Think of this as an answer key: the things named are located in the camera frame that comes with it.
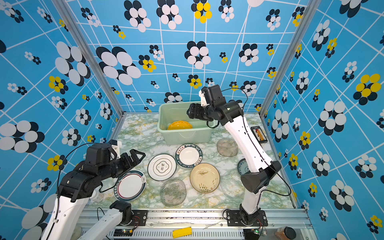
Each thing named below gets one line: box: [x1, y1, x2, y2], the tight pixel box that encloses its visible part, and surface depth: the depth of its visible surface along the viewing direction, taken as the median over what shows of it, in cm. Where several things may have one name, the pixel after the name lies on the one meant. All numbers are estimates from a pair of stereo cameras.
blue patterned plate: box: [237, 158, 250, 176], surface depth 93 cm
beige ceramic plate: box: [189, 163, 221, 194], surface depth 87 cm
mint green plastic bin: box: [157, 101, 216, 145], surface depth 107 cm
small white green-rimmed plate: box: [147, 153, 177, 181], surface depth 93 cm
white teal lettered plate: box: [175, 143, 203, 169], surface depth 96 cm
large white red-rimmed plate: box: [113, 170, 147, 202], surface depth 84 cm
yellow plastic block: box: [172, 226, 192, 239], surface depth 71 cm
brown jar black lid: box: [274, 226, 297, 240], surface depth 63 cm
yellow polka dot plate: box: [167, 120, 193, 130], surface depth 113 cm
